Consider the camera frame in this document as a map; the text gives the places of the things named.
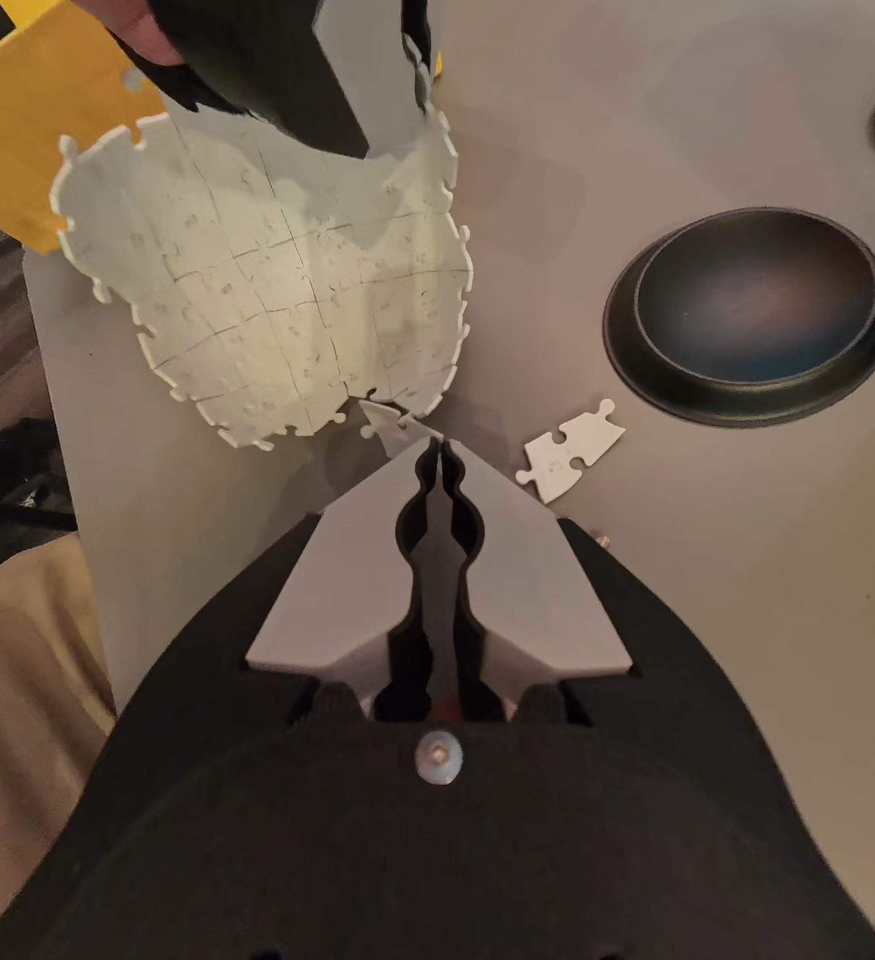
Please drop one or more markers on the dark clutter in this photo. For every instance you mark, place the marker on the dark clutter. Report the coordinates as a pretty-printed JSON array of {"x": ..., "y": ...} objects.
[{"x": 10, "y": 480}]

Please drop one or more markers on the partly built puzzle ball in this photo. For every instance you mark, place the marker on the partly built puzzle ball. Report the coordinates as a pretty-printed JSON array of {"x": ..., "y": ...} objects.
[{"x": 257, "y": 300}]

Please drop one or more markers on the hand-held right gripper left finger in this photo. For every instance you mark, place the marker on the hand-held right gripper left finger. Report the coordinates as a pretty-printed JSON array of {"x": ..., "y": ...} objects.
[{"x": 332, "y": 585}]

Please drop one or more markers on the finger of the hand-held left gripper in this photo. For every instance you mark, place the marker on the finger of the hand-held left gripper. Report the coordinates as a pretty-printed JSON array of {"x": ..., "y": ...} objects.
[{"x": 418, "y": 45}]

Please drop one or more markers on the black round ball stand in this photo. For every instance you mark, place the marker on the black round ball stand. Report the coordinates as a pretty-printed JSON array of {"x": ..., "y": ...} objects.
[{"x": 752, "y": 315}]

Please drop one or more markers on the person's left hand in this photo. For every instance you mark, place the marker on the person's left hand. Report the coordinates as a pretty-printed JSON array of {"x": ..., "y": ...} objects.
[{"x": 134, "y": 22}]

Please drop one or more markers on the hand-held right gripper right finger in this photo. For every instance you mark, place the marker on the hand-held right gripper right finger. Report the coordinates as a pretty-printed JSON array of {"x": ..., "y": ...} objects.
[{"x": 542, "y": 592}]

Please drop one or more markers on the yellow cardboard box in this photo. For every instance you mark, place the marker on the yellow cardboard box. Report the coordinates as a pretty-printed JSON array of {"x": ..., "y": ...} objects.
[{"x": 25, "y": 120}]

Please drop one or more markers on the joined pair of puzzle pieces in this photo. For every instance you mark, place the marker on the joined pair of puzzle pieces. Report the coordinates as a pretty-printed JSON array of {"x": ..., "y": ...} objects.
[{"x": 569, "y": 454}]

